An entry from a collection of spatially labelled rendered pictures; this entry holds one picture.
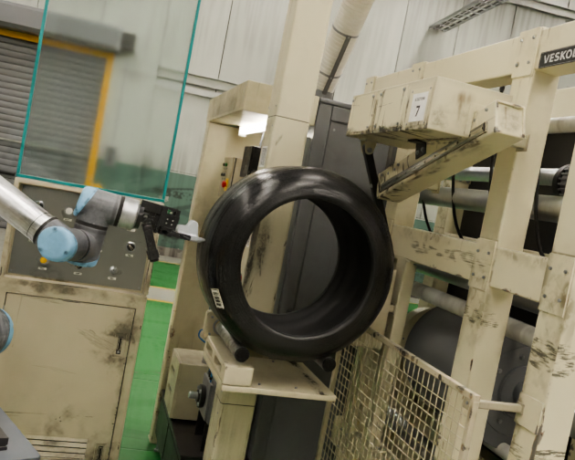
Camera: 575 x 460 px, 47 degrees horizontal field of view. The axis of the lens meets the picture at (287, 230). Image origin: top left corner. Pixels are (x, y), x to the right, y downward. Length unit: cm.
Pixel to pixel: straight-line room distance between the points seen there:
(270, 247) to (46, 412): 109
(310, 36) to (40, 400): 168
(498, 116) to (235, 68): 973
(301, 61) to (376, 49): 962
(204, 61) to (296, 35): 904
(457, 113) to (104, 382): 168
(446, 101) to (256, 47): 974
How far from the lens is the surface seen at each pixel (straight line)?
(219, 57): 1140
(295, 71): 235
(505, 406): 179
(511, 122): 184
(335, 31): 285
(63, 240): 178
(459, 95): 188
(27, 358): 270
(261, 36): 1154
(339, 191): 195
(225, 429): 246
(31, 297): 265
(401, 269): 248
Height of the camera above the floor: 139
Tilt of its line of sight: 3 degrees down
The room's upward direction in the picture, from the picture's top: 11 degrees clockwise
